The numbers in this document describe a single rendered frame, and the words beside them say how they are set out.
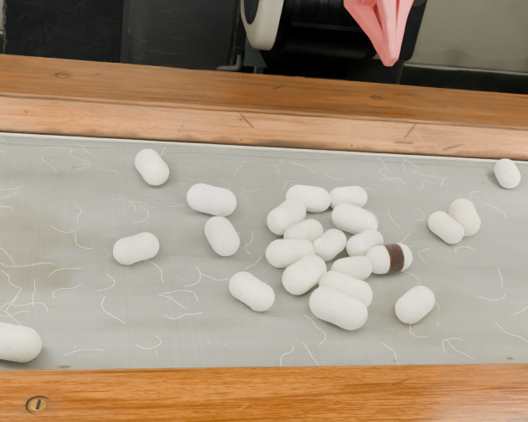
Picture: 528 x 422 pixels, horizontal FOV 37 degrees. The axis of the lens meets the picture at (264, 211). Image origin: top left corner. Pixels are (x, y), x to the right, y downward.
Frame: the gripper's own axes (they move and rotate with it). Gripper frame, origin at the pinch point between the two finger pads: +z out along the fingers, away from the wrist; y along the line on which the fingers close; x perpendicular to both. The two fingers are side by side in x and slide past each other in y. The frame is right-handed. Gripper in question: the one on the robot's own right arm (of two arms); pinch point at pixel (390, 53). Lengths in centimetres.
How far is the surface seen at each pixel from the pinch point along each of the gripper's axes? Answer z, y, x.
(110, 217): 12.6, -21.1, 4.4
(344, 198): 10.7, -3.1, 4.3
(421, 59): -102, 97, 183
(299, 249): 16.2, -8.6, -0.8
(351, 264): 17.3, -5.2, -1.7
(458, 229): 13.8, 4.9, 1.6
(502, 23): -112, 124, 171
